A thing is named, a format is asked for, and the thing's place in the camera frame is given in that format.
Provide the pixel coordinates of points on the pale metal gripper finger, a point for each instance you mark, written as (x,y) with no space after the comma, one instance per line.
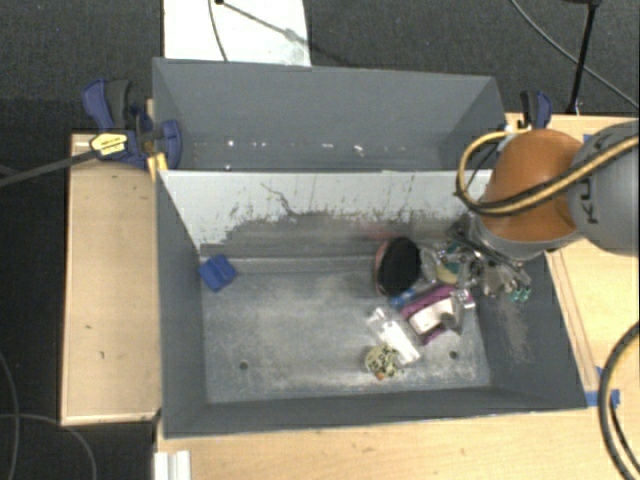
(431,263)
(462,302)

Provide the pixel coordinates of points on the black and pink round cup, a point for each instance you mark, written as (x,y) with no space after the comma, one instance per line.
(398,265)

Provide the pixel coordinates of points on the purple and white object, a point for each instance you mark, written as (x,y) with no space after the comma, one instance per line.
(425,318)

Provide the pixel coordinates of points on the small blue object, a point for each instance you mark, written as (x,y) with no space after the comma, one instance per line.
(401,299)

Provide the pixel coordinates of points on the white plastic bottle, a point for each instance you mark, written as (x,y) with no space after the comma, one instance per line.
(395,335)

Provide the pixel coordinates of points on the cream spotted round toy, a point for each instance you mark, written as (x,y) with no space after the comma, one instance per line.
(382,363)

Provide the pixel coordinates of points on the grey metal bin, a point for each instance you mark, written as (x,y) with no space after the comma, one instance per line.
(300,328)

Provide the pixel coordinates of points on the blue sponge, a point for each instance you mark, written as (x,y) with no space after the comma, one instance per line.
(217,272)

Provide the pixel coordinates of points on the pale wood board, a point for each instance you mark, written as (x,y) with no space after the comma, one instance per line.
(110,278)

